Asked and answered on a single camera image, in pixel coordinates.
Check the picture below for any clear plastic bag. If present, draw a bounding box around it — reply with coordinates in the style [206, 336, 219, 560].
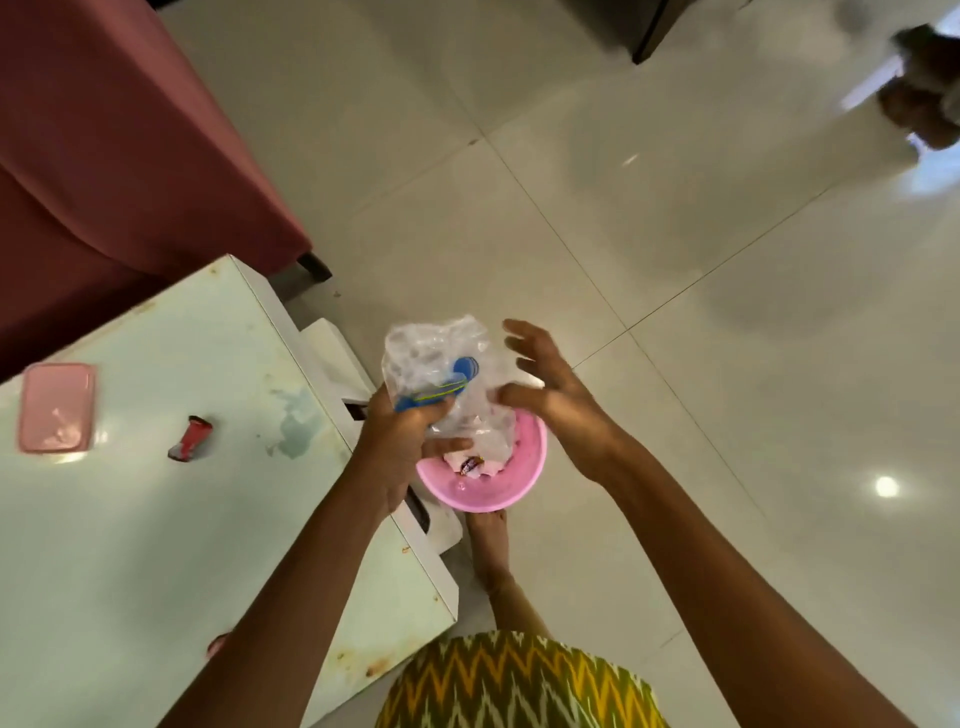
[380, 314, 520, 465]

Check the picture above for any zigzag patterned garment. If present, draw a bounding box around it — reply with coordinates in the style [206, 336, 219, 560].
[374, 576, 670, 728]

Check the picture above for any maroon sofa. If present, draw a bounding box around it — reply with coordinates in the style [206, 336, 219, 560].
[0, 0, 313, 384]

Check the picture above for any person's left forearm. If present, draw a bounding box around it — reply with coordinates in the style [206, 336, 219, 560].
[159, 465, 421, 728]

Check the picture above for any person's left hand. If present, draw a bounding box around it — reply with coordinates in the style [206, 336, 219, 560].
[351, 382, 475, 520]

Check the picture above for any white table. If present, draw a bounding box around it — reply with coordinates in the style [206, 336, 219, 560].
[0, 254, 466, 728]

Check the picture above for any pale pink paper scrap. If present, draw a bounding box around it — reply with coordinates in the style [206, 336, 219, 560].
[442, 450, 513, 481]

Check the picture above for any blue plastic item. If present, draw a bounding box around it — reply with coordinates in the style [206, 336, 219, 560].
[394, 355, 480, 414]

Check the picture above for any crumpled red wrapper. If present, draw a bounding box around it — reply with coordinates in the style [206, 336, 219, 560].
[166, 414, 215, 465]

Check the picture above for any pink rectangular container lid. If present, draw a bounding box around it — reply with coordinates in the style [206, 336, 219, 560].
[18, 363, 97, 456]

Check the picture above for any person's right hand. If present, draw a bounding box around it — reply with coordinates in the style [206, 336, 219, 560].
[498, 318, 637, 486]

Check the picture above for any person's right forearm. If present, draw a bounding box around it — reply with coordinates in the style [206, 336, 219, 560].
[598, 435, 918, 728]

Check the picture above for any dark blurry object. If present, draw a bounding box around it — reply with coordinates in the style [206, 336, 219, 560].
[876, 24, 960, 153]

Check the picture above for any pink plastic bowl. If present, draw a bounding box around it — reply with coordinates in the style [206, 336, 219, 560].
[415, 408, 549, 515]

